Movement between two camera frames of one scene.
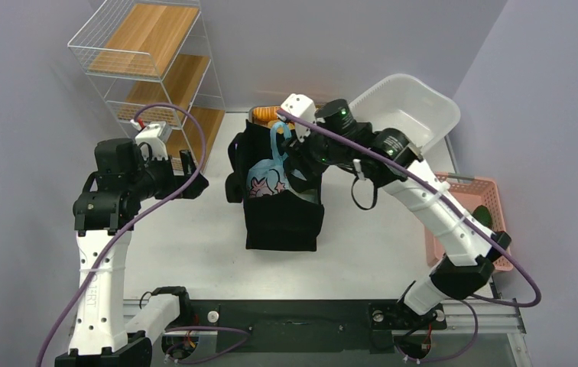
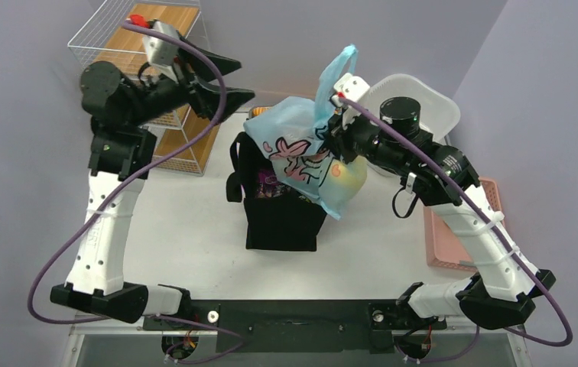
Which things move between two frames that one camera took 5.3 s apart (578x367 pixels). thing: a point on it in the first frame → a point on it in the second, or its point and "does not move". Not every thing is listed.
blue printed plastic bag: [269, 175] → [287, 130]
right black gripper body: [316, 152] → [356, 135]
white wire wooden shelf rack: [149, 60] does not move
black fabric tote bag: [284, 221] does not move
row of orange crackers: [265, 114] does not move
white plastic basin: [401, 102] does not move
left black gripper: [173, 181] → [202, 98]
